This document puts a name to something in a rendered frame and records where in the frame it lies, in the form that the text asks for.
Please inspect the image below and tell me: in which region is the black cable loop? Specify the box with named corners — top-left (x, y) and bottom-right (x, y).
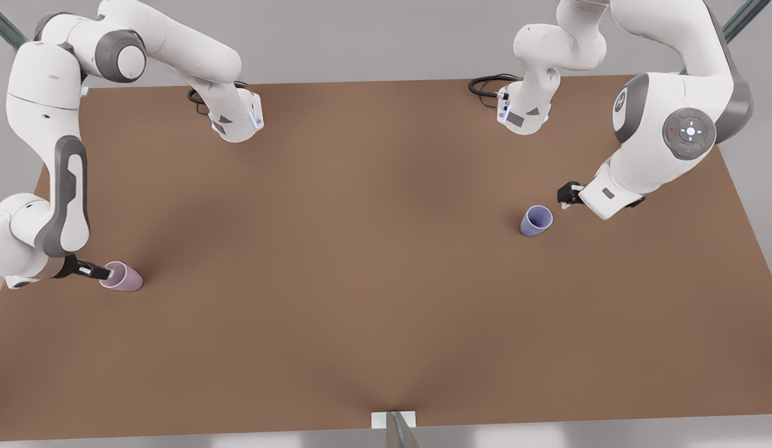
top-left (187, 81), bottom-right (249, 117)
top-left (468, 73), bottom-right (521, 110)

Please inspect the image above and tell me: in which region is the pink cup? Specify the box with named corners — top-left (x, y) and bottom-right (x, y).
top-left (99, 261), bottom-right (144, 293)

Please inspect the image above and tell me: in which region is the purple cup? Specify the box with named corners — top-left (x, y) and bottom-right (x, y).
top-left (519, 205), bottom-right (554, 239)

